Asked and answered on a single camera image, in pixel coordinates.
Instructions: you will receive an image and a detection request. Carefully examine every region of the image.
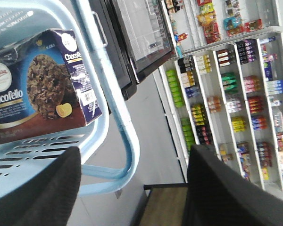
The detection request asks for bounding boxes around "black-rimmed glass chest freezer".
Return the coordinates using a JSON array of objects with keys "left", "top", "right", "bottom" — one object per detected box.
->
[{"left": 89, "top": 0, "right": 175, "bottom": 100}]

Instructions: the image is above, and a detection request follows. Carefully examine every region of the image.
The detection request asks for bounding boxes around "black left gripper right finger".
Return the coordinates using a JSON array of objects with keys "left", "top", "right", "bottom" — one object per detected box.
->
[{"left": 182, "top": 145, "right": 283, "bottom": 226}]

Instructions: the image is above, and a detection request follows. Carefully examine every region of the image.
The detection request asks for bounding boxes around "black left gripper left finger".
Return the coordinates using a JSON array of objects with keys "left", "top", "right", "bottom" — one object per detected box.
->
[{"left": 0, "top": 146, "right": 81, "bottom": 226}]

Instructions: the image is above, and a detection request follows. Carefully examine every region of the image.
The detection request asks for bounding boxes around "light blue plastic basket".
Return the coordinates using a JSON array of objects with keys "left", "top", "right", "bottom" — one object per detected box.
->
[{"left": 0, "top": 0, "right": 140, "bottom": 198}]

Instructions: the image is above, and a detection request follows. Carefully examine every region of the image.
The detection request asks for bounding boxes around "Danisa Chocofello cookie box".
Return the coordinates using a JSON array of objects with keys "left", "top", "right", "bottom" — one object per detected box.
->
[{"left": 0, "top": 29, "right": 102, "bottom": 145}]

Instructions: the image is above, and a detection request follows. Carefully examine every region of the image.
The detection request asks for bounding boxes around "white supermarket shelf unit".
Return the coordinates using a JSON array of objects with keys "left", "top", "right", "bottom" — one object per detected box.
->
[{"left": 158, "top": 0, "right": 283, "bottom": 195}]

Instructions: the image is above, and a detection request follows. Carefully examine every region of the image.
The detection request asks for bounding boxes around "dark wooden display stand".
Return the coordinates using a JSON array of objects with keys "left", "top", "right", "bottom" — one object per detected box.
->
[{"left": 134, "top": 183, "right": 188, "bottom": 226}]

